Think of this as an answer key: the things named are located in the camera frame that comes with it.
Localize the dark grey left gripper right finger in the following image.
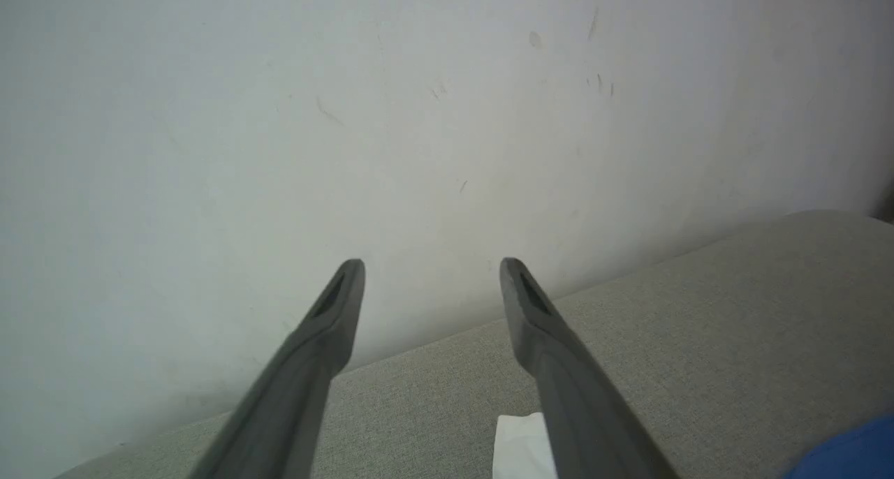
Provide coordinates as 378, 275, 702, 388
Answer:
499, 257, 680, 479

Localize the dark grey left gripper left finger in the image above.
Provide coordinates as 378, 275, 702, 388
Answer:
189, 258, 367, 479

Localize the blue and white sports jersey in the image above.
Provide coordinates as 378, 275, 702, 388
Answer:
492, 412, 894, 479

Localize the grey fabric sofa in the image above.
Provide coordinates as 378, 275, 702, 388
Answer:
56, 209, 894, 479

